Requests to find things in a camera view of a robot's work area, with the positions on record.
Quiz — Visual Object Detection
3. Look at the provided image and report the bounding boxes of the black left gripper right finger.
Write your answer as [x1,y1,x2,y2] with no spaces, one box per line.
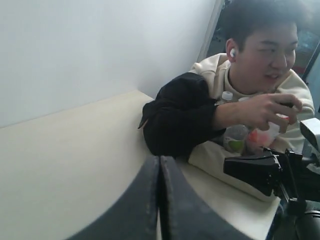
[158,156,250,240]

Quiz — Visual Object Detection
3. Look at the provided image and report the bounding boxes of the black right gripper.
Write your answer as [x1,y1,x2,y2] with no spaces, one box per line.
[223,149,320,240]

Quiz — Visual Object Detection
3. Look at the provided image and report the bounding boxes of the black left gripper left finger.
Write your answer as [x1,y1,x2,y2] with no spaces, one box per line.
[69,156,160,240]

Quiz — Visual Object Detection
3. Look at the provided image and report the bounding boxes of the pink peach drink bottle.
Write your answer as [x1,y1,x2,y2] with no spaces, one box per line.
[242,119,280,155]

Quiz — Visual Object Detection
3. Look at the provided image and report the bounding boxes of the lime label clear bottle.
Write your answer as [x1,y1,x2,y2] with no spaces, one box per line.
[217,91,249,155]

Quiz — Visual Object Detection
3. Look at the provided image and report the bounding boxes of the black sleeved forearm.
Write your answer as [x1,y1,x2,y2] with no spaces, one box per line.
[139,72,242,157]

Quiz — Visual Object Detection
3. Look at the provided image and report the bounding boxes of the person in cream sweatshirt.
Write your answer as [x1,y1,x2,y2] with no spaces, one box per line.
[187,0,316,203]

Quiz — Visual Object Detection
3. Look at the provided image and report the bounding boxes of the open bare human hand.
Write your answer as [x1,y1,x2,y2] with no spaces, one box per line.
[243,93,303,133]

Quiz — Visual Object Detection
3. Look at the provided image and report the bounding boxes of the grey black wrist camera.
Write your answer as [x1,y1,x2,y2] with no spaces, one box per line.
[300,117,320,153]

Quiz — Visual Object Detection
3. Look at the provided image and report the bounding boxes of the white wireless earbud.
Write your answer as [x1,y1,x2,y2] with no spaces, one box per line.
[230,48,236,58]

